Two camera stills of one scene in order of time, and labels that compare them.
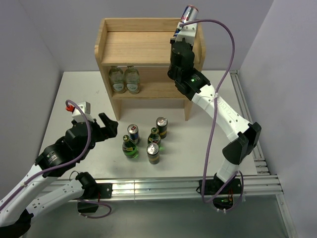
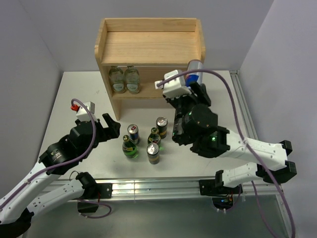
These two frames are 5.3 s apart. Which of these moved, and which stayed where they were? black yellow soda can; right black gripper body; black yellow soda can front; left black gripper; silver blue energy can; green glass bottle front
Moved: silver blue energy can; right black gripper body
Stayed: green glass bottle front; left black gripper; black yellow soda can front; black yellow soda can
